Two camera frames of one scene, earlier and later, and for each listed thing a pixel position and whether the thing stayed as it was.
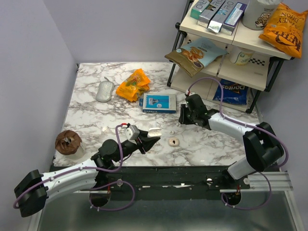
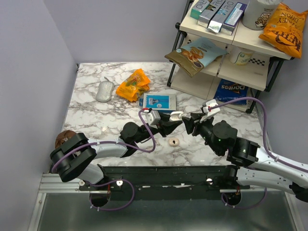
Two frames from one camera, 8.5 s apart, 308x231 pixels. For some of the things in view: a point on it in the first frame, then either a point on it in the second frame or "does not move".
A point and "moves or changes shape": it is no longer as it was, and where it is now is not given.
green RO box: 198,7 does not move
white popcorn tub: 258,13 does not move
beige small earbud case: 173,142 does not move
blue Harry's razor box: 157,103 does not move
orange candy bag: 136,84 does not move
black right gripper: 182,119 to 189,123
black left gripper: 145,142 to 165,126
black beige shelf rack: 238,79 does not move
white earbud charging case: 154,132 moves or changes shape
